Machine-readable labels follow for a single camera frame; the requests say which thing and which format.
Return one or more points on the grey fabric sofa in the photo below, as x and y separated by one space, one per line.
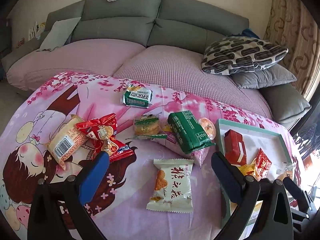
185 24

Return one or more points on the white red rice cracker pack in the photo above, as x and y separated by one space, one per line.
172 191

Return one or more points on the small red snack packet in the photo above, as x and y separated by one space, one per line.
262 165

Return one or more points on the dark red rectangular snack pack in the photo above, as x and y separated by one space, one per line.
235 151

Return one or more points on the dark blue cloth behind pillow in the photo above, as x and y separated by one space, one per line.
249 33

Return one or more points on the pink cartoon print cloth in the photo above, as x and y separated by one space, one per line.
119 206

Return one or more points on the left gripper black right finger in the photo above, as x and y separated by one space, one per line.
274 220

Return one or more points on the grey velvet pillow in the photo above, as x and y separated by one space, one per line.
273 76

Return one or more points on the light grey cushion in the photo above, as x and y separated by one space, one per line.
59 34

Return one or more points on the black white patterned pillow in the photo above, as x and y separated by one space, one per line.
241 54

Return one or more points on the dark green snack pack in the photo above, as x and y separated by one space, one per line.
188 132

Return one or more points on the yellow cake snack pack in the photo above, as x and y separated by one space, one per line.
247 170

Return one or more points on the red festive snack bag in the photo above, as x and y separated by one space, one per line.
102 132

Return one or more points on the green white small snack pack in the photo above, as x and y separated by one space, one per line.
137 96

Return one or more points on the beige patterned curtain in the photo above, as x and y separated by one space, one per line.
292 26

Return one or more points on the clear wrapped small bun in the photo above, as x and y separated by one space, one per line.
285 170

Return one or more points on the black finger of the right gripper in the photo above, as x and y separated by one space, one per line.
305 219

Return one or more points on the pink waffle sofa cover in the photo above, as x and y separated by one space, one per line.
27 68

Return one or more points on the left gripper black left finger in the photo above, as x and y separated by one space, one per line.
45 219

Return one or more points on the clear green biscuit pack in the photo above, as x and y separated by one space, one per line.
147 127

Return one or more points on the beige barcode cracker pack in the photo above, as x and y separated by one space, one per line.
67 141

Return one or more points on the jelly cup with orange lid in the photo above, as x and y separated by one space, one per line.
208 127

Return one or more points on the teal white box tray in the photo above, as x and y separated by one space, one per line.
254 138

